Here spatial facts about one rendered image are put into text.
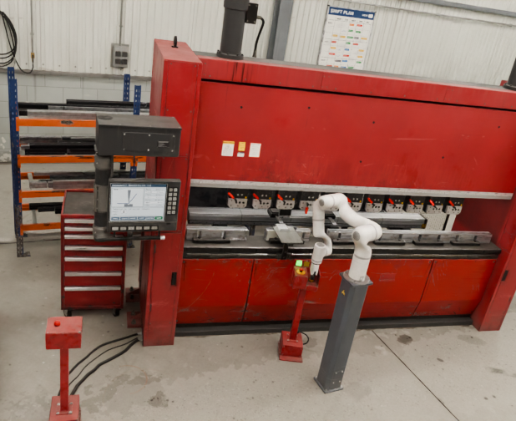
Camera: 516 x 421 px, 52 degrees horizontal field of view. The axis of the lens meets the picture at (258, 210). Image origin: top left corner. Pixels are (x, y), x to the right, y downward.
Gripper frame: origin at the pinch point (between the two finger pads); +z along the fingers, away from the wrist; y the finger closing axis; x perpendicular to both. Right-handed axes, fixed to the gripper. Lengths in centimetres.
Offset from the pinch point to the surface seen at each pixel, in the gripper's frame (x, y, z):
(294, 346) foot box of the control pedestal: -4, 13, 62
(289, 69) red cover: -44, -38, -151
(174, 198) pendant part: -110, 40, -77
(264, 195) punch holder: -47, -30, -52
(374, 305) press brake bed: 72, -41, 52
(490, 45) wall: 378, -683, -92
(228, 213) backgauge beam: -73, -50, -19
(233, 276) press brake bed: -62, -9, 15
